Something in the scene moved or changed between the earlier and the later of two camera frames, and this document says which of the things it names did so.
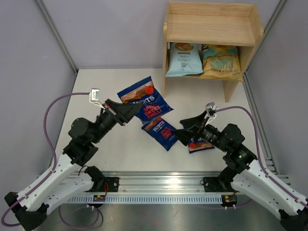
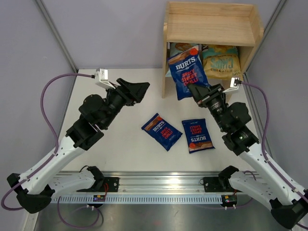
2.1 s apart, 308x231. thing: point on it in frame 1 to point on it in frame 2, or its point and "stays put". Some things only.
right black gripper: x=184 y=134 to x=201 y=92
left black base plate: x=110 y=184 stays put
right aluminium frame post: x=248 y=85 stays put
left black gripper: x=122 y=113 to x=137 y=91
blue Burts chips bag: x=161 y=131 stays put
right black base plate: x=212 y=184 stays put
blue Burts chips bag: x=145 y=93 to x=187 y=68
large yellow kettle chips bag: x=221 y=62 stays put
